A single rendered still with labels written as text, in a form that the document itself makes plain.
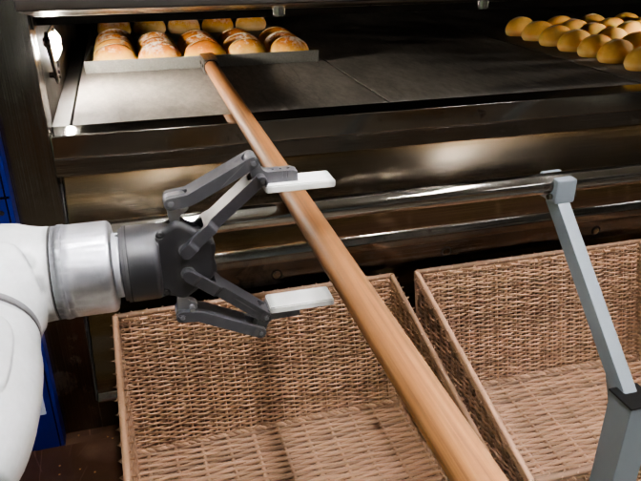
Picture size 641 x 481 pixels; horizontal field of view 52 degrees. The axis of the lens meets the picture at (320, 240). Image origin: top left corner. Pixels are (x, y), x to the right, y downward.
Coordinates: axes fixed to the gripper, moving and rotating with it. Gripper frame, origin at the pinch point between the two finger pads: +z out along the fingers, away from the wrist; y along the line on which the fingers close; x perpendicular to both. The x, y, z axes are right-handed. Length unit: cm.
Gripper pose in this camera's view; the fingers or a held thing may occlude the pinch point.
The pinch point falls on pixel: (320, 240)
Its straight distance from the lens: 69.1
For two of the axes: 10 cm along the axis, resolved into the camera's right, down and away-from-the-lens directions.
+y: 0.0, 9.0, 4.3
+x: 2.7, 4.2, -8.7
